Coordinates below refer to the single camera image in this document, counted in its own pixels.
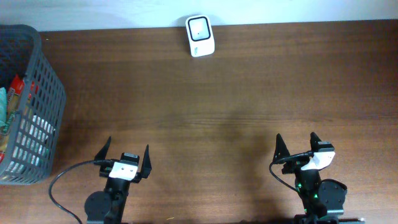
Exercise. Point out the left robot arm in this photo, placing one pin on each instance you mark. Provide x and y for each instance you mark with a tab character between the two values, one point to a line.
107	206

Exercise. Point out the grey plastic basket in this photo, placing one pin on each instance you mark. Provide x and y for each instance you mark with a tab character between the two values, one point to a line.
36	100

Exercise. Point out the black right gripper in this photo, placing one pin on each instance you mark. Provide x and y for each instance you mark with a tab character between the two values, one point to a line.
289	167

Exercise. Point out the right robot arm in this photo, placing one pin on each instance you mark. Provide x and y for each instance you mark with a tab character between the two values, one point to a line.
322	199

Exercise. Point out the white chips bag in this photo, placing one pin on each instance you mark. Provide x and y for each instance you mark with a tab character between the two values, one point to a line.
33	146

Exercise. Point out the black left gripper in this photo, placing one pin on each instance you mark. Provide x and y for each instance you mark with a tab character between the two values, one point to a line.
104	171

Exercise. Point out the teal wet wipes packet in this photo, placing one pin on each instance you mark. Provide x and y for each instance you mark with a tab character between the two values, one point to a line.
3	106

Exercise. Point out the San Remo spaghetti packet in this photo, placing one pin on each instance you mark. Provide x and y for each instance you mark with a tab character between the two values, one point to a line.
14	94

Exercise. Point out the white barcode scanner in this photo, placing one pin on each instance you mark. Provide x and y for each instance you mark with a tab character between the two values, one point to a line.
200	35

